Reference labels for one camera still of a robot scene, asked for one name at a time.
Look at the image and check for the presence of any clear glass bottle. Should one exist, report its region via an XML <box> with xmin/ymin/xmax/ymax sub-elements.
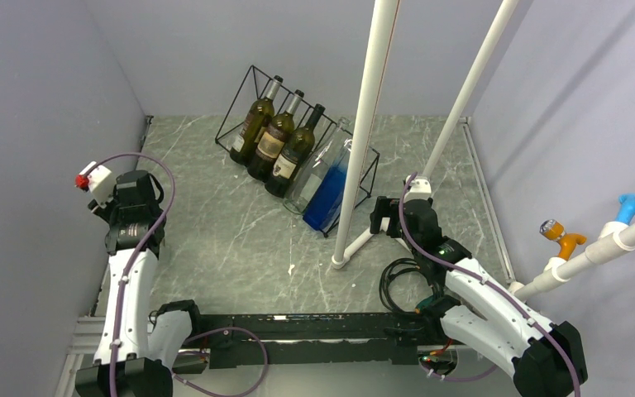
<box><xmin>283</xmin><ymin>117</ymin><xmax>351</xmax><ymax>214</ymax></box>

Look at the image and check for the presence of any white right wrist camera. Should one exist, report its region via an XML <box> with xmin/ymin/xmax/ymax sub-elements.
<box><xmin>403</xmin><ymin>175</ymin><xmax>432</xmax><ymax>203</ymax></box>

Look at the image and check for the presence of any dark wine bottle cream label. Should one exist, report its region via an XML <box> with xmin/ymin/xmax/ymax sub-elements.
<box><xmin>230</xmin><ymin>75</ymin><xmax>284</xmax><ymax>165</ymax></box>

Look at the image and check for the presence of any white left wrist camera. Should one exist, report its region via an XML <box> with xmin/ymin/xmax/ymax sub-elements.
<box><xmin>75</xmin><ymin>161</ymin><xmax>116</xmax><ymax>208</ymax></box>

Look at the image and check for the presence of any dark wine bottle black top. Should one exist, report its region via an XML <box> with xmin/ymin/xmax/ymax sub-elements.
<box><xmin>265</xmin><ymin>103</ymin><xmax>325</xmax><ymax>198</ymax></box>

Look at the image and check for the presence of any coiled black cable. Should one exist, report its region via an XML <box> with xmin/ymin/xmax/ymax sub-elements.
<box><xmin>378</xmin><ymin>257</ymin><xmax>446</xmax><ymax>316</ymax></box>

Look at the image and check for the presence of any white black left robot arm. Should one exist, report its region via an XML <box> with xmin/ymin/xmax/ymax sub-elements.
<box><xmin>75</xmin><ymin>163</ymin><xmax>205</xmax><ymax>396</ymax></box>

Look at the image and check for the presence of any green wine bottle grey capsule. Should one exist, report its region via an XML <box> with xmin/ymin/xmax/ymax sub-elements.
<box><xmin>247</xmin><ymin>89</ymin><xmax>304</xmax><ymax>182</ymax></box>

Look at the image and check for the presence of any orange pipe valve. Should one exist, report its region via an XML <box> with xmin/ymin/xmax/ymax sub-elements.
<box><xmin>539</xmin><ymin>219</ymin><xmax>587</xmax><ymax>261</ymax></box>

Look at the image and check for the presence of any black wire wine rack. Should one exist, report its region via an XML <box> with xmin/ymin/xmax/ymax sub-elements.
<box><xmin>214</xmin><ymin>65</ymin><xmax>380</xmax><ymax>238</ymax></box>

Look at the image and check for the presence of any white PVC pipe frame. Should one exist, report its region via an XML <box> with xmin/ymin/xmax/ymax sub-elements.
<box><xmin>332</xmin><ymin>0</ymin><xmax>518</xmax><ymax>270</ymax></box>

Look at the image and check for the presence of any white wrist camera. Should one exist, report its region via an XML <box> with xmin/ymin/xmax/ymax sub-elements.
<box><xmin>75</xmin><ymin>161</ymin><xmax>116</xmax><ymax>208</ymax></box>
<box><xmin>403</xmin><ymin>175</ymin><xmax>432</xmax><ymax>203</ymax></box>

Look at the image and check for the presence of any white PVC side pipe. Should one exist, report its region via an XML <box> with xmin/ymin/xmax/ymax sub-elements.
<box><xmin>509</xmin><ymin>223</ymin><xmax>635</xmax><ymax>301</ymax></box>

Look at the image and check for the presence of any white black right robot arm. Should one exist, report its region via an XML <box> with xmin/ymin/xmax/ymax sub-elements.
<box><xmin>370</xmin><ymin>196</ymin><xmax>588</xmax><ymax>396</ymax></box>

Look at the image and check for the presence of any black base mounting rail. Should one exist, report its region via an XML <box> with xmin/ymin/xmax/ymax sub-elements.
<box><xmin>181</xmin><ymin>313</ymin><xmax>452</xmax><ymax>369</ymax></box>

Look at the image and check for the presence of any blue square glass bottle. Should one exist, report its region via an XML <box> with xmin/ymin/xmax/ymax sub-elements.
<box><xmin>303</xmin><ymin>139</ymin><xmax>352</xmax><ymax>231</ymax></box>

